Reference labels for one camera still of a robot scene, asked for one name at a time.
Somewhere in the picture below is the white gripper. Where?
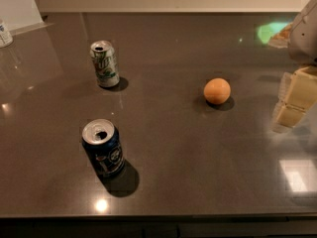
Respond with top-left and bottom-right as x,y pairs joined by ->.
284,0 -> 317,110

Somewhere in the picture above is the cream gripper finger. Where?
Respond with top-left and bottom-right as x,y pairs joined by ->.
274,102 -> 305,128

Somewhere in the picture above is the green white 7up can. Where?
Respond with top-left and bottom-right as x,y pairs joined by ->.
90,41 -> 120,88

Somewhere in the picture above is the dark blue pepsi can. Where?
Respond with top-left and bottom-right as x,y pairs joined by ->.
81,119 -> 125,178

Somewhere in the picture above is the orange fruit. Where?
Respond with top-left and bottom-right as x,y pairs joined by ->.
203,78 -> 231,105

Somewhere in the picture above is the white container at left edge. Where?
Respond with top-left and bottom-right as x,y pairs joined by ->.
0,19 -> 13,48

